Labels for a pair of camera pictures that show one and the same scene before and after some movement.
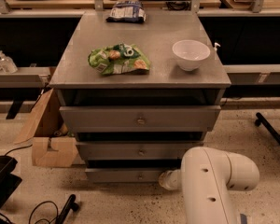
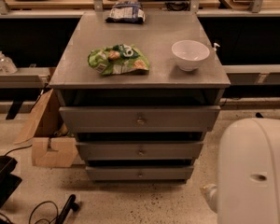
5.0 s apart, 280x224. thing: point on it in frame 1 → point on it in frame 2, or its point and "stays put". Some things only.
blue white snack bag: x=127 y=12 stays put
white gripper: x=168 y=180 → x=211 y=196
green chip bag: x=119 y=58 stays put
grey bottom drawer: x=126 y=175 stays put
